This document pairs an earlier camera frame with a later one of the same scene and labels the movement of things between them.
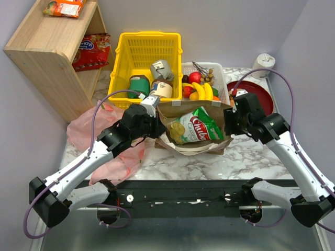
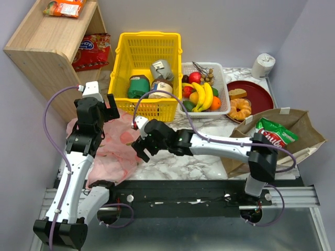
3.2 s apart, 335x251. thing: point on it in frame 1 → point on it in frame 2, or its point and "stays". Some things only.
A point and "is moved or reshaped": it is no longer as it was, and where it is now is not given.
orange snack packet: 68,8 stays
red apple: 194,77 stays
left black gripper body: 157,126 → 111,107
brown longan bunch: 207,74 stays
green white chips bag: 197,126 is moved or reshaped
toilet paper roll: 264,61 stays
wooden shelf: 43,49 stays
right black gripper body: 228,122 → 143,147
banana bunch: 204,92 stays
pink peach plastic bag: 85,125 stays
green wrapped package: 140,83 stays
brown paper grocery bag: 170,110 → 299,122
